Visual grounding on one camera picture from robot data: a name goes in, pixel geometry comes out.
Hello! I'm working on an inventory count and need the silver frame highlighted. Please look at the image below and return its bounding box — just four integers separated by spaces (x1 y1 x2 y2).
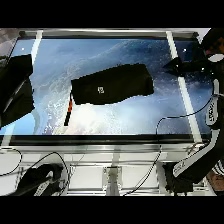
0 28 224 197

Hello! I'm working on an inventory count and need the black garment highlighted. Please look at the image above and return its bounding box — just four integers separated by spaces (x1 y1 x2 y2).
63 63 156 127

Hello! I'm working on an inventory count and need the black cable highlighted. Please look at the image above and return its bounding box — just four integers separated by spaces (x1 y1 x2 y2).
29 151 71 197
123 93 217 197
0 147 24 177

